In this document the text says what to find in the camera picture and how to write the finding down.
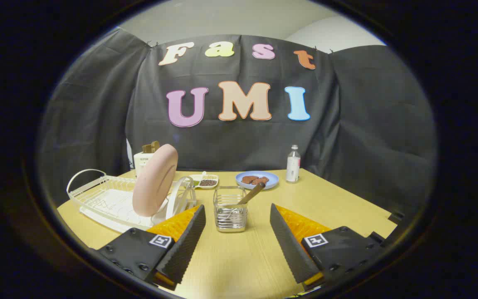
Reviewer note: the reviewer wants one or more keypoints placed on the black table clamp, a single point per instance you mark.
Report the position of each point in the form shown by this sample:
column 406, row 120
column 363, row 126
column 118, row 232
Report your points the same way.
column 396, row 216
column 376, row 237

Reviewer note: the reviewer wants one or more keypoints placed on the brown toast slice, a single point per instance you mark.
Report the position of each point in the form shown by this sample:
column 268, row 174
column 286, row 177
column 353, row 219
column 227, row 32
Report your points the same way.
column 248, row 179
column 262, row 181

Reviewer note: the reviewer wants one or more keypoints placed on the white divided seed dish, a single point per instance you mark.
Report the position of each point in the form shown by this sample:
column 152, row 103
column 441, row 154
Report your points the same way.
column 210, row 177

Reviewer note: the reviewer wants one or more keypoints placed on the brown bread in toaster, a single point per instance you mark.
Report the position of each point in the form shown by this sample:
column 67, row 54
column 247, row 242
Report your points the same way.
column 151, row 146

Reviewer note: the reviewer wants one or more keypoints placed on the blue plate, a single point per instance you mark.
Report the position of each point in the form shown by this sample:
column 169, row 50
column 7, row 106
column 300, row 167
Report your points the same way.
column 273, row 180

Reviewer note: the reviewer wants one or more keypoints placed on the white toaster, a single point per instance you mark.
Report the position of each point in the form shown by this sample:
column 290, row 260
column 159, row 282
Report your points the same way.
column 141, row 162

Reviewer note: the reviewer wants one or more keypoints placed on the clear plastic bottle white label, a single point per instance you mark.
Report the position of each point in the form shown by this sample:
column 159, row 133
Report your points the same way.
column 293, row 166

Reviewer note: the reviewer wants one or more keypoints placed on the pink plate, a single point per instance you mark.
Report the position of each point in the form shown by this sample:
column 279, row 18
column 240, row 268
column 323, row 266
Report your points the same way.
column 156, row 178

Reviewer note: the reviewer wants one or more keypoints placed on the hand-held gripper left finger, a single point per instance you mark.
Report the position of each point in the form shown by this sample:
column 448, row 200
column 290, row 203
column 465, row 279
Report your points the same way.
column 183, row 245

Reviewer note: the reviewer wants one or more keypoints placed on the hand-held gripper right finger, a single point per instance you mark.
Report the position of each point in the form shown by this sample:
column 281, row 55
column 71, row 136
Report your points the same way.
column 291, row 245

